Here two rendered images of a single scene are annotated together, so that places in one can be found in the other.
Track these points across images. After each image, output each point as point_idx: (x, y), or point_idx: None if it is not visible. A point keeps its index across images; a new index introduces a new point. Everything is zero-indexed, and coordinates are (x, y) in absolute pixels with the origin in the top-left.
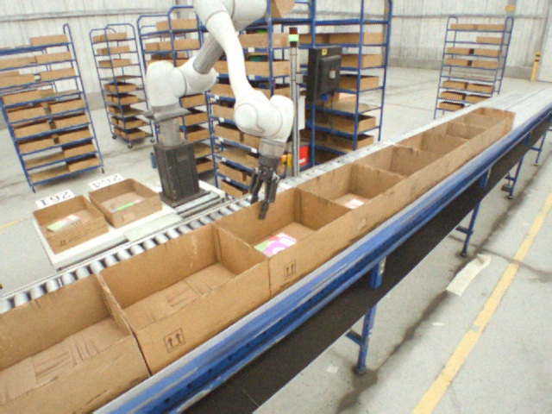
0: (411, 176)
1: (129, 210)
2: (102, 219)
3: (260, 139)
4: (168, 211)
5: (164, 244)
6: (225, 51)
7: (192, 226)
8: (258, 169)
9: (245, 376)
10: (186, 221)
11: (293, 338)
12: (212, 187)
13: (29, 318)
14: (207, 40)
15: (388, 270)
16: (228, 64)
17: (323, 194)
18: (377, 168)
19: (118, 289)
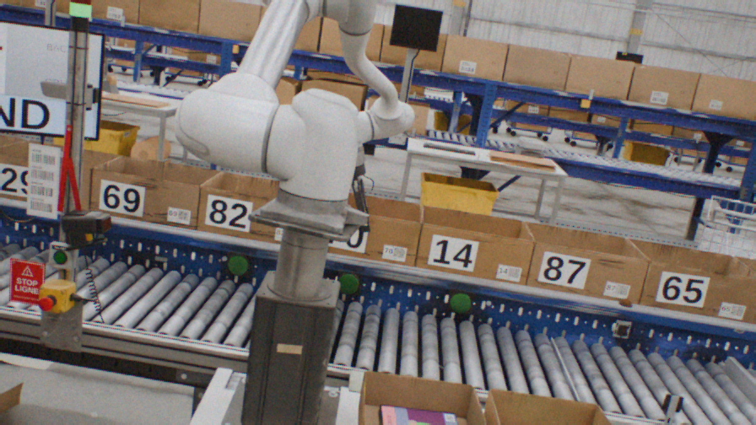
0: (211, 171)
1: (434, 389)
2: (493, 395)
3: (360, 149)
4: (353, 395)
5: (473, 233)
6: (365, 61)
7: (350, 362)
8: (359, 183)
9: (434, 313)
10: (349, 368)
11: (378, 303)
12: (212, 389)
13: (590, 265)
14: (293, 41)
15: (236, 276)
16: (383, 76)
17: (256, 223)
18: (211, 178)
19: (518, 263)
